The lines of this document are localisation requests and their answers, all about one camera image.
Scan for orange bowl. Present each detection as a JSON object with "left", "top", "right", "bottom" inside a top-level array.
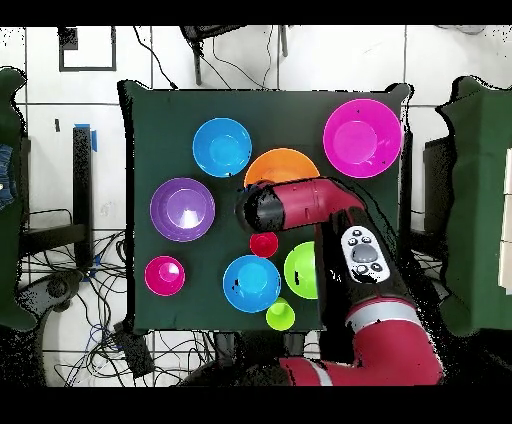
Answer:
[{"left": 243, "top": 147, "right": 321, "bottom": 189}]

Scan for red cup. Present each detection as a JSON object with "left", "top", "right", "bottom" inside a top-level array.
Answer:
[{"left": 249, "top": 230, "right": 280, "bottom": 259}]

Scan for green bowl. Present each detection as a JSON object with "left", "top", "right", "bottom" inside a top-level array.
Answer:
[{"left": 283, "top": 240, "right": 319, "bottom": 300}]

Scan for blue bowl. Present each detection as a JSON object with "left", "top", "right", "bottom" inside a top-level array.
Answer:
[
  {"left": 222, "top": 254, "right": 282, "bottom": 314},
  {"left": 192, "top": 116, "right": 253, "bottom": 179}
]

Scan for purple bowl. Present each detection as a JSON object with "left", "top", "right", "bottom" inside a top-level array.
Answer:
[{"left": 149, "top": 177, "right": 216, "bottom": 243}]

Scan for green cup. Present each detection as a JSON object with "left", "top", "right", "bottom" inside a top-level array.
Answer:
[{"left": 265, "top": 296, "right": 296, "bottom": 332}]

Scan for small pink-red bowl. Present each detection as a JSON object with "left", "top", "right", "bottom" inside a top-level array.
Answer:
[{"left": 143, "top": 254, "right": 186, "bottom": 298}]

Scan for dark green tablecloth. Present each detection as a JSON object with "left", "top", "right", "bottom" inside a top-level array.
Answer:
[{"left": 118, "top": 78, "right": 413, "bottom": 335}]

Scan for large pink bowl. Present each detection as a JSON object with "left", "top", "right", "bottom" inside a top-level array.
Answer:
[{"left": 322, "top": 98, "right": 403, "bottom": 179}]

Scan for blue tape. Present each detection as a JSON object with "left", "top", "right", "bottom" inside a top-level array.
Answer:
[{"left": 74, "top": 122, "right": 98, "bottom": 153}]

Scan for black power strip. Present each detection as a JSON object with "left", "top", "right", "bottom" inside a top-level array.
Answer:
[{"left": 111, "top": 321, "right": 156, "bottom": 379}]

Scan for black swivel chair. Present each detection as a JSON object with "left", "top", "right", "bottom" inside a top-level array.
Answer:
[{"left": 17, "top": 271, "right": 86, "bottom": 317}]

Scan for green side table cloth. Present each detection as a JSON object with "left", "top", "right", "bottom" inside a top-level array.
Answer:
[
  {"left": 433, "top": 74, "right": 512, "bottom": 338},
  {"left": 0, "top": 66, "right": 40, "bottom": 333}
]

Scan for white box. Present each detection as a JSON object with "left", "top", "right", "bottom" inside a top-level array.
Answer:
[{"left": 497, "top": 146, "right": 512, "bottom": 296}]

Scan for blue denim fabric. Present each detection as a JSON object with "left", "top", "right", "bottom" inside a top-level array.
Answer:
[{"left": 0, "top": 143, "right": 18, "bottom": 211}]

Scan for tangled cables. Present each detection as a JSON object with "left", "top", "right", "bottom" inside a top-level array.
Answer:
[{"left": 19, "top": 229, "right": 217, "bottom": 387}]

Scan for black cable with plug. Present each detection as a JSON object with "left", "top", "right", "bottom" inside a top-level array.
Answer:
[{"left": 132, "top": 26, "right": 179, "bottom": 90}]

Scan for black table frame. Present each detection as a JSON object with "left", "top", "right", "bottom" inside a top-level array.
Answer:
[{"left": 18, "top": 125, "right": 95, "bottom": 270}]

